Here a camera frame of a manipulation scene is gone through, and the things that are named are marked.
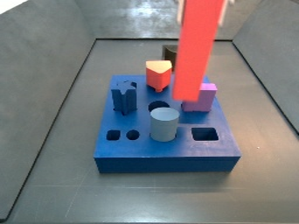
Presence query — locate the long red rectangular block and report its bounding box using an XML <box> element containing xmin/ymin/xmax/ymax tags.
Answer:
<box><xmin>172</xmin><ymin>0</ymin><xmax>222</xmax><ymax>101</ymax></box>

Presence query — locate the blue shape sorter board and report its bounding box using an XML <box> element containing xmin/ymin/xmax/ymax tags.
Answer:
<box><xmin>93</xmin><ymin>75</ymin><xmax>241</xmax><ymax>173</ymax></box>

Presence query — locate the dark blue star block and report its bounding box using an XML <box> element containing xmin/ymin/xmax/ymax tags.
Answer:
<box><xmin>110</xmin><ymin>80</ymin><xmax>136</xmax><ymax>116</ymax></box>

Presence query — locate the light blue cylinder block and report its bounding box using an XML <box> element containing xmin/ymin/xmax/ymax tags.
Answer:
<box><xmin>149</xmin><ymin>108</ymin><xmax>180</xmax><ymax>142</ymax></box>

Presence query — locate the black curved fixture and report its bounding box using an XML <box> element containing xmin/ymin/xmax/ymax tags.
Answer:
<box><xmin>162</xmin><ymin>45</ymin><xmax>177</xmax><ymax>70</ymax></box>

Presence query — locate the red white-topped triangular block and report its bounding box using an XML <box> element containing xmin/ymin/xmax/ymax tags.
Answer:
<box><xmin>145</xmin><ymin>60</ymin><xmax>172</xmax><ymax>93</ymax></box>

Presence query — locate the purple rectangular block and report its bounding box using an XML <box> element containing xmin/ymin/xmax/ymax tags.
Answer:
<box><xmin>181</xmin><ymin>83</ymin><xmax>217</xmax><ymax>112</ymax></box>

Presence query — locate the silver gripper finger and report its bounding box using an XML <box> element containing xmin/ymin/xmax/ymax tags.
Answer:
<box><xmin>174</xmin><ymin>0</ymin><xmax>185</xmax><ymax>25</ymax></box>
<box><xmin>217</xmin><ymin>0</ymin><xmax>234</xmax><ymax>27</ymax></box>

